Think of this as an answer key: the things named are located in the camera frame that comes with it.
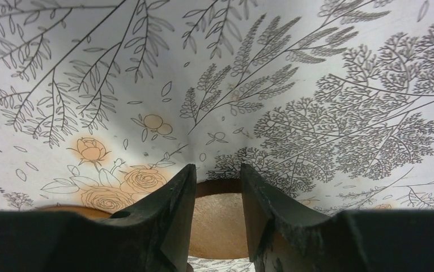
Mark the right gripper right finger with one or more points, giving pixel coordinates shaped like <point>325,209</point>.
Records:
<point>282,234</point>

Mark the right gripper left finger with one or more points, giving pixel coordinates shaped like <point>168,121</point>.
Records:
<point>154,233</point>

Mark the light cork coaster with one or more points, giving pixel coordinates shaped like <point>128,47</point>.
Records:
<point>87,212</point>

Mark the brown coaster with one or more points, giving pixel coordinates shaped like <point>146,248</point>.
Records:
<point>218,227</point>

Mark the floral patterned table mat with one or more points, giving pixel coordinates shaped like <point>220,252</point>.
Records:
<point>103,102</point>

